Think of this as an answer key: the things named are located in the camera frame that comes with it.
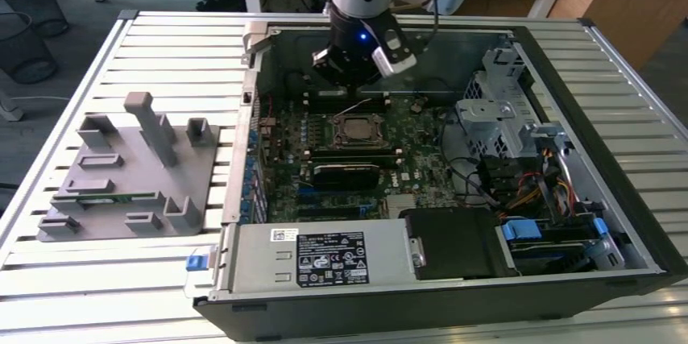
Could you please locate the black CPU socket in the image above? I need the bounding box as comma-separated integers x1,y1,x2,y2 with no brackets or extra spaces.
328,113,388,148

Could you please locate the black RAM slot bank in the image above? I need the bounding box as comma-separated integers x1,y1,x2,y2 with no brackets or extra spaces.
306,147,402,167
302,91,392,106

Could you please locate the silver metal drive cage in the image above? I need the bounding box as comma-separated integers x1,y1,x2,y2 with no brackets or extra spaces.
453,48,572,160

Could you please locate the small black graphics card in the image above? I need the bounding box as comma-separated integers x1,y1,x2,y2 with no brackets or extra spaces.
309,162,381,192

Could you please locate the green motherboard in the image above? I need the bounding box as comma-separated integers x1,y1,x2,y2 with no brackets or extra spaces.
250,93,488,225

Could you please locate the small silver heatsink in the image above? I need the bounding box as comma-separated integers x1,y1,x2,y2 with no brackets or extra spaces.
384,193,417,217

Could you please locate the grey plastic parts rack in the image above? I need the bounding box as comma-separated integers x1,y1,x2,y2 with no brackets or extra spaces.
34,91,221,243

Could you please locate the silver power supply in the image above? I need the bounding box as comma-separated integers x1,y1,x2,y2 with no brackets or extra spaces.
209,218,418,293

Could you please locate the blue disk carrier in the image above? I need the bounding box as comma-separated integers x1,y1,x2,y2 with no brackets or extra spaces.
497,218,542,247

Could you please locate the green RAM stick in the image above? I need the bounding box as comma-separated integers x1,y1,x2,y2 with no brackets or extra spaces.
74,193,136,205

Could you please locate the wooden cabinet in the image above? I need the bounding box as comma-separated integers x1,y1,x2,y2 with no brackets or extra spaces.
546,0,688,70

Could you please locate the black mesh waste bin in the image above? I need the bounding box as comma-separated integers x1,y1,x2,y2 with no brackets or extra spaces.
0,23,58,84
0,0,70,37

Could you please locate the blue plastic clip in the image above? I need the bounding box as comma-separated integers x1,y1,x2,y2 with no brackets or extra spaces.
589,217,610,240

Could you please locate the black open PC case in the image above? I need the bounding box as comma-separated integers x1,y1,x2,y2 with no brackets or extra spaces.
192,17,688,343

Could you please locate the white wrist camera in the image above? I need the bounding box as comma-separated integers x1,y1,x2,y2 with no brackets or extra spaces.
369,28,418,78

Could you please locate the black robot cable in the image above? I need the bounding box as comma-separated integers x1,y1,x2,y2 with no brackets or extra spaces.
302,0,441,55

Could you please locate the coloured wire bundle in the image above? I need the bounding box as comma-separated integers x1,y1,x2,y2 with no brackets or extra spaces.
502,149,580,216

